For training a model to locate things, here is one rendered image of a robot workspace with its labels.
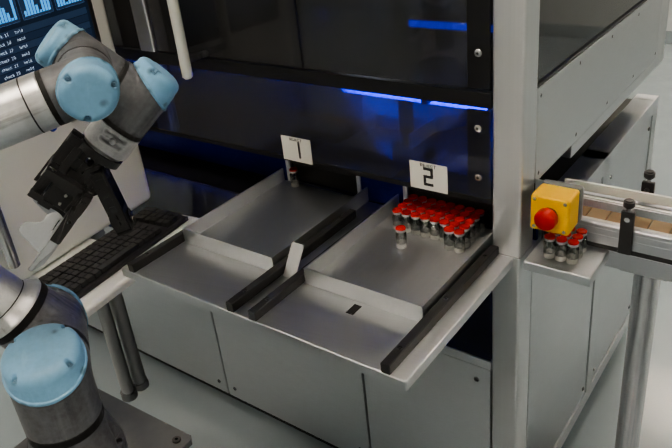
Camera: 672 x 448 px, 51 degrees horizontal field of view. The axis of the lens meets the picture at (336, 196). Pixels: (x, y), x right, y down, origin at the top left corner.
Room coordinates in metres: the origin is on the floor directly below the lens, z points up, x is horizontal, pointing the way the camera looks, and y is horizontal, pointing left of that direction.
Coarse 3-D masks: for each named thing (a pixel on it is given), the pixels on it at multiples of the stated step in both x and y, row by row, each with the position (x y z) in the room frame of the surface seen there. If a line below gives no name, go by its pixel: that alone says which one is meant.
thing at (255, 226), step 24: (264, 192) 1.55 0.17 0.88; (288, 192) 1.54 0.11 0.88; (312, 192) 1.53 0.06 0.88; (336, 192) 1.51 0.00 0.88; (360, 192) 1.43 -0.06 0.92; (216, 216) 1.43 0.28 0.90; (240, 216) 1.44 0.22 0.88; (264, 216) 1.43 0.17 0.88; (288, 216) 1.42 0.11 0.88; (312, 216) 1.40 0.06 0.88; (336, 216) 1.36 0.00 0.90; (192, 240) 1.34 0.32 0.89; (216, 240) 1.29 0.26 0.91; (240, 240) 1.33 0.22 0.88; (264, 240) 1.32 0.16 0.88; (288, 240) 1.31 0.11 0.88; (264, 264) 1.20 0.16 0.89
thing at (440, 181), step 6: (414, 162) 1.28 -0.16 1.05; (420, 162) 1.27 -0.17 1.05; (414, 168) 1.28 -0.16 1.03; (420, 168) 1.27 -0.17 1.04; (432, 168) 1.25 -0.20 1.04; (438, 168) 1.24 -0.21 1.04; (444, 168) 1.24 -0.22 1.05; (414, 174) 1.28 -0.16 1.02; (420, 174) 1.27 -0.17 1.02; (426, 174) 1.26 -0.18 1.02; (438, 174) 1.24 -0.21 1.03; (444, 174) 1.24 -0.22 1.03; (414, 180) 1.28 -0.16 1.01; (420, 180) 1.27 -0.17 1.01; (426, 180) 1.26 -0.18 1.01; (432, 180) 1.25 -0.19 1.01; (438, 180) 1.24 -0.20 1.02; (444, 180) 1.24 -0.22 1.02; (414, 186) 1.28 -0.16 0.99; (420, 186) 1.27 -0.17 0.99; (426, 186) 1.26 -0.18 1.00; (438, 186) 1.24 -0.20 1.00; (444, 186) 1.24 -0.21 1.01; (444, 192) 1.24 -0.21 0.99
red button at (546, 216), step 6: (540, 210) 1.09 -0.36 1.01; (546, 210) 1.08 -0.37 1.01; (552, 210) 1.08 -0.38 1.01; (534, 216) 1.09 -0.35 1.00; (540, 216) 1.08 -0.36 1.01; (546, 216) 1.07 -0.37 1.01; (552, 216) 1.07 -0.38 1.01; (534, 222) 1.09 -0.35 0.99; (540, 222) 1.08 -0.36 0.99; (546, 222) 1.07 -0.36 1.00; (552, 222) 1.07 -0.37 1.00; (540, 228) 1.08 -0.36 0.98; (546, 228) 1.07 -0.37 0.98; (552, 228) 1.07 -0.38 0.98
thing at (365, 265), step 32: (384, 224) 1.33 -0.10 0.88; (320, 256) 1.17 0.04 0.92; (352, 256) 1.21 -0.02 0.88; (384, 256) 1.20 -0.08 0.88; (416, 256) 1.19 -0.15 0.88; (448, 256) 1.18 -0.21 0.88; (320, 288) 1.12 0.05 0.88; (352, 288) 1.07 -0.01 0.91; (384, 288) 1.09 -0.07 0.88; (416, 288) 1.08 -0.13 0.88; (448, 288) 1.05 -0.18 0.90; (416, 320) 0.98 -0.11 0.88
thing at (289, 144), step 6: (282, 138) 1.50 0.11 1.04; (288, 138) 1.48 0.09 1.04; (294, 138) 1.47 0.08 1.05; (282, 144) 1.50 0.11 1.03; (288, 144) 1.49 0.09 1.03; (294, 144) 1.48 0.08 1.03; (300, 144) 1.46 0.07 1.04; (306, 144) 1.45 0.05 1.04; (288, 150) 1.49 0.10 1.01; (294, 150) 1.48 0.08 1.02; (300, 150) 1.47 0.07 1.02; (306, 150) 1.45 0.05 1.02; (288, 156) 1.49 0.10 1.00; (294, 156) 1.48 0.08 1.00; (306, 156) 1.46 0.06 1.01; (306, 162) 1.46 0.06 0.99; (312, 162) 1.45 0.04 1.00
